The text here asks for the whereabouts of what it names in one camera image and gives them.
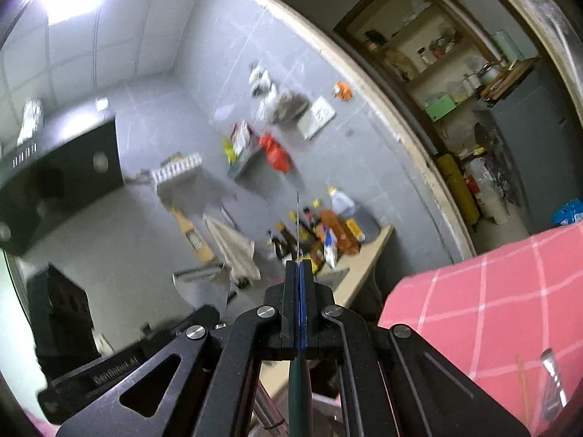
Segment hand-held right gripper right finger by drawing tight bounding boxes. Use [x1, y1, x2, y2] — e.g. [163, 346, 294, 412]
[301, 259, 531, 437]

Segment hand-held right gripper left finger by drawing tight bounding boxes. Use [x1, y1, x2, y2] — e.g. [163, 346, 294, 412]
[57, 259, 301, 437]

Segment green handled knife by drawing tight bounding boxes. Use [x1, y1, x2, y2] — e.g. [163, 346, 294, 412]
[288, 190, 314, 437]

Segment yellow label sauce bottle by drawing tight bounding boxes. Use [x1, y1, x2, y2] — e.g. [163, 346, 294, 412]
[301, 232, 326, 270]

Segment blue white packet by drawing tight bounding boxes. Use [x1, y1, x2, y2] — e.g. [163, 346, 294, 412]
[322, 228, 340, 268]

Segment beige kitchen counter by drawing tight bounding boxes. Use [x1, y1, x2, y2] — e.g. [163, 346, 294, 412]
[255, 225, 395, 397]

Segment beige hanging towel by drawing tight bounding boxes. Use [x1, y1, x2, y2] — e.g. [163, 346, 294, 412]
[203, 213, 262, 283]

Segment steel faucet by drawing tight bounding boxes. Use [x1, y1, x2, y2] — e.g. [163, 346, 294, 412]
[172, 268, 231, 283]

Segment cooking oil jug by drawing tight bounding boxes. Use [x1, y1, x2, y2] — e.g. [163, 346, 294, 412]
[328, 186, 367, 242]

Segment wooden grater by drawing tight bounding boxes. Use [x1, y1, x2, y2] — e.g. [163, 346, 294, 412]
[171, 207, 216, 264]

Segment red plastic bag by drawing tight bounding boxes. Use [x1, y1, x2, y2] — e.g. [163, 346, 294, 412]
[259, 133, 292, 174]

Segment colourful snack packets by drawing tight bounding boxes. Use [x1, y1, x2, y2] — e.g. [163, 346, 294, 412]
[222, 121, 255, 165]

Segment pink checkered tablecloth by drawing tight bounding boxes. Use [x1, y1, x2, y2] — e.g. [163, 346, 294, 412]
[20, 224, 583, 437]

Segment clear plastic bag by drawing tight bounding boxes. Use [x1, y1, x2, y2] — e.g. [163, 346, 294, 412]
[248, 63, 311, 126]

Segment black range hood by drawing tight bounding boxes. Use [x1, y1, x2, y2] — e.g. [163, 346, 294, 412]
[0, 114, 125, 256]

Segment white plastic jug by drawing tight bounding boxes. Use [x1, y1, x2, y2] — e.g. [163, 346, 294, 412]
[465, 158, 510, 225]

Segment green box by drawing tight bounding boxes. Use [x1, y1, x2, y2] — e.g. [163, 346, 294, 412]
[423, 93, 458, 121]

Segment wooden chopstick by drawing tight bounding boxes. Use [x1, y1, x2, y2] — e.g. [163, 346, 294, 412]
[516, 354, 531, 420]

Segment grey cabinet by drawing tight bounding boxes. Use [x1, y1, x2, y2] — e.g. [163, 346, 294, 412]
[474, 57, 583, 233]

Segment wooden shelf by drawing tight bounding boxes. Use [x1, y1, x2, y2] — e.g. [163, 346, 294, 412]
[334, 0, 538, 123]

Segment small steel pot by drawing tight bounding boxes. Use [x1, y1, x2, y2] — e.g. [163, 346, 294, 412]
[476, 61, 502, 85]

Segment wooden cutting boards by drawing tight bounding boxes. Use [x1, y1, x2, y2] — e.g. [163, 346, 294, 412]
[480, 58, 536, 101]

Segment pale green thermos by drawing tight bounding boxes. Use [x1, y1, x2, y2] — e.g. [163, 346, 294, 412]
[492, 29, 520, 62]

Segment grey wall rack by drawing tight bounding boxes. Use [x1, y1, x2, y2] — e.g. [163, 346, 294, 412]
[227, 146, 265, 180]

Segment white wall rack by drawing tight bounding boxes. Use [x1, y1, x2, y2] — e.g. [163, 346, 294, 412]
[152, 151, 202, 184]

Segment white wall socket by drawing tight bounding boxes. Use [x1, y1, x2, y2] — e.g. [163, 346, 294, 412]
[300, 97, 336, 140]

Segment worn door frame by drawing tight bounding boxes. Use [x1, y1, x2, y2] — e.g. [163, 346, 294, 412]
[241, 0, 583, 265]

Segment silver exhaust duct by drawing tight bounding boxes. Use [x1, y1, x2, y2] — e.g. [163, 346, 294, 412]
[18, 98, 44, 144]

